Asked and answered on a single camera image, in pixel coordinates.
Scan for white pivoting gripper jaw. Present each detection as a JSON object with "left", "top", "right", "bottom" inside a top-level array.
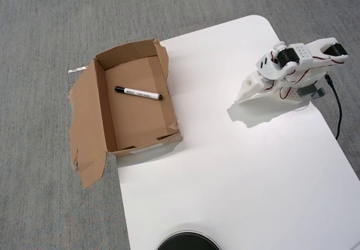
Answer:
[{"left": 238, "top": 90, "right": 278, "bottom": 104}]

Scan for white fixed gripper jaw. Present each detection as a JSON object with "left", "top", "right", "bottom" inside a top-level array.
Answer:
[{"left": 235, "top": 88, "right": 263, "bottom": 104}]

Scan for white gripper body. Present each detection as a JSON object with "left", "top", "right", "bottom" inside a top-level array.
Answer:
[{"left": 243, "top": 71, "right": 275, "bottom": 94}]

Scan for black and white marker pen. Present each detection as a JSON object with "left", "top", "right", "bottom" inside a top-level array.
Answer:
[{"left": 114, "top": 85, "right": 163, "bottom": 101}]

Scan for open brown cardboard box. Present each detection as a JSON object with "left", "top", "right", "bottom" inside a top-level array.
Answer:
[{"left": 67, "top": 38, "right": 184, "bottom": 190}]

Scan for grey table clamp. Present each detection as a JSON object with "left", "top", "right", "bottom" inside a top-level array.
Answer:
[{"left": 298, "top": 84, "right": 326, "bottom": 101}]

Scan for black round disc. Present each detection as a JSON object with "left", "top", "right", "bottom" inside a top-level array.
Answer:
[{"left": 155, "top": 223, "right": 223, "bottom": 250}]

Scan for black power cable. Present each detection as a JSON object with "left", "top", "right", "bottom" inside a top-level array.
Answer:
[{"left": 325, "top": 74, "right": 343, "bottom": 140}]

